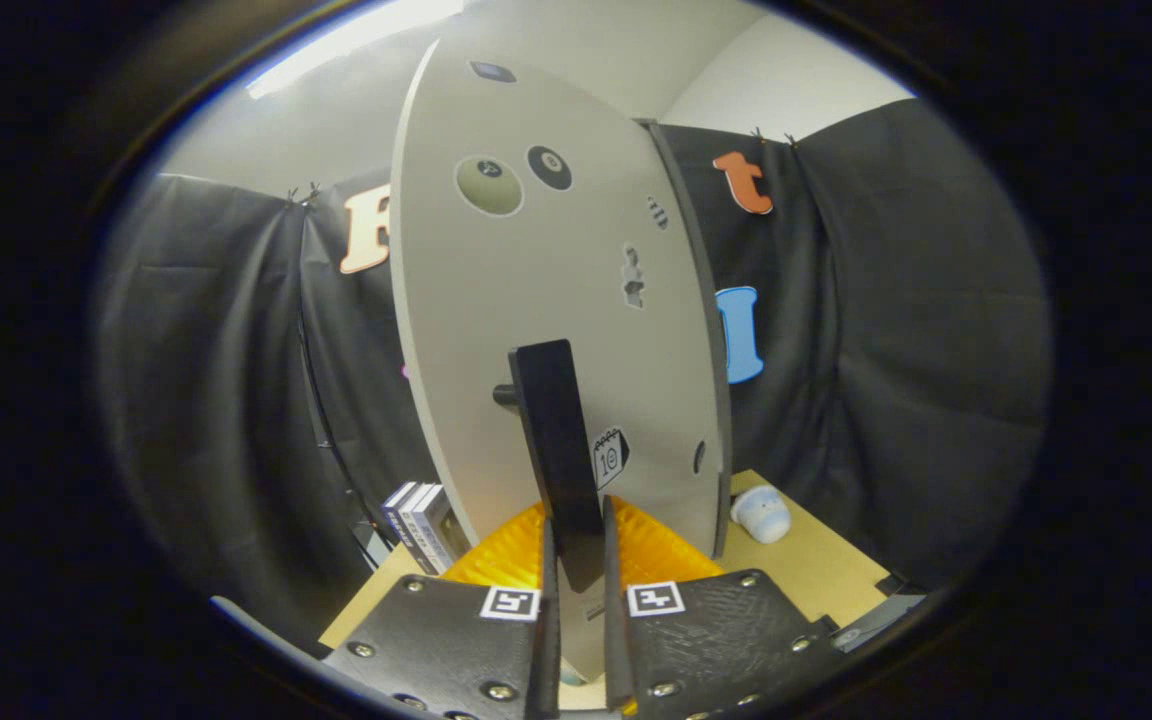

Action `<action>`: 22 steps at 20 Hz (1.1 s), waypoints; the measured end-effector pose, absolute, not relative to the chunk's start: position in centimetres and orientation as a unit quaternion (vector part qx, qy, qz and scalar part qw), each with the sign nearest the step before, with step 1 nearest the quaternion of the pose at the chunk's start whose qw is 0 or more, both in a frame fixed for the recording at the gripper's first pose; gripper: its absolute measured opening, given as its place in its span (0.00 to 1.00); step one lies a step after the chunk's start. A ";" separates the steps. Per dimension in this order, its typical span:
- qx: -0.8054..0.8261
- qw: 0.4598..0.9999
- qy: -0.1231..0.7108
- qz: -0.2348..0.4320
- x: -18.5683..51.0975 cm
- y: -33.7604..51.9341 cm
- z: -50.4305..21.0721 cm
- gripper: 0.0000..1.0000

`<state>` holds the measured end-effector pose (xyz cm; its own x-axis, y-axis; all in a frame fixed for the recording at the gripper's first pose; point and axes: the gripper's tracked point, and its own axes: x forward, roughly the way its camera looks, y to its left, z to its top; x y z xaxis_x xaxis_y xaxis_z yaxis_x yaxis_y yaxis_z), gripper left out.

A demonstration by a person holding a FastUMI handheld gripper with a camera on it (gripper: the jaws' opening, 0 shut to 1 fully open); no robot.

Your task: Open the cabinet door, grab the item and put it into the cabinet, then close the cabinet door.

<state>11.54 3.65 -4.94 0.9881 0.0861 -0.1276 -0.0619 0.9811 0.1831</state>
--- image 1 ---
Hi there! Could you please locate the white book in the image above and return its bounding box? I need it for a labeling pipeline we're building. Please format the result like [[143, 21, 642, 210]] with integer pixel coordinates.
[[398, 483, 447, 576]]

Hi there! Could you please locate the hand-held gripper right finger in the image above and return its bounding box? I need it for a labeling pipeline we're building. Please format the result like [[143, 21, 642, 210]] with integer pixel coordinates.
[[601, 495, 842, 720]]

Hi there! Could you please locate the white cabinet door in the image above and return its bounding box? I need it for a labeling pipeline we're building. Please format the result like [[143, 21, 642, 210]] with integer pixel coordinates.
[[389, 38, 727, 681]]

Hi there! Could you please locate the black stand pole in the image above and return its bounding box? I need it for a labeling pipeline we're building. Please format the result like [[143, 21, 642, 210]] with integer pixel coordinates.
[[294, 300, 387, 561]]

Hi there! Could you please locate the small white blue toy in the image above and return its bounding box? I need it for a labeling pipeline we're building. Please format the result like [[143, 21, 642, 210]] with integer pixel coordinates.
[[731, 485, 793, 545]]

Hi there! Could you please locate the grey book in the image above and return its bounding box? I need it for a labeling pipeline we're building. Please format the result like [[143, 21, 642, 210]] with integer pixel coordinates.
[[414, 485, 472, 571]]

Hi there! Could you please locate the black backdrop cloth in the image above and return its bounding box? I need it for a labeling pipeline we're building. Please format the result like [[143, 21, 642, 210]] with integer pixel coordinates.
[[96, 98, 1052, 601]]

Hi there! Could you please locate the grey cabinet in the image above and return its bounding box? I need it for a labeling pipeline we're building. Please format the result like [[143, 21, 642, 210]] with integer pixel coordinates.
[[636, 118, 734, 561]]

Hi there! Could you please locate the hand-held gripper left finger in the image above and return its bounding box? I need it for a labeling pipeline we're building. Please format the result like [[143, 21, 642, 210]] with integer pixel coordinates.
[[321, 500, 562, 720]]

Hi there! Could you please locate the black door handle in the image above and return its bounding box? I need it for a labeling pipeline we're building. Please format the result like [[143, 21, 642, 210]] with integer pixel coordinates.
[[493, 339, 607, 594]]

